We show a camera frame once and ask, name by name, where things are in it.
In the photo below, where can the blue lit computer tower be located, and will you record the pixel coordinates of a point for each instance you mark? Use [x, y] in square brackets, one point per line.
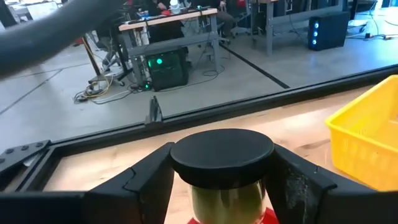
[329, 31]

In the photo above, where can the green lit computer tower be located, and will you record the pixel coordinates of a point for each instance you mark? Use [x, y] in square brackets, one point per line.
[168, 70]

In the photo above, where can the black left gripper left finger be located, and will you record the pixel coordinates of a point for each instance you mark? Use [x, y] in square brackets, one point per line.
[140, 199]

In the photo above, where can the green sand hourglass black caps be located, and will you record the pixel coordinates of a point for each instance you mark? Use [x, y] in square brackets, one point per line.
[222, 155]

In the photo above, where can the person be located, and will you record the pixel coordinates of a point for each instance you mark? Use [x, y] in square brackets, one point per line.
[225, 18]
[155, 7]

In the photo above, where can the wooden top grey desk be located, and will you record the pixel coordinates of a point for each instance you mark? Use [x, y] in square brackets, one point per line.
[174, 18]

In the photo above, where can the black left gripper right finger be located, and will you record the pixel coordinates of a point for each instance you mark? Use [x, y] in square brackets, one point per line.
[298, 193]

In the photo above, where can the yellow plastic basket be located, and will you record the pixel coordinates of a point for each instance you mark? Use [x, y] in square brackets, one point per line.
[357, 149]

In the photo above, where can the grey metal desk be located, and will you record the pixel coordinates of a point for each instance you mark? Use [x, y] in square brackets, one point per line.
[280, 21]

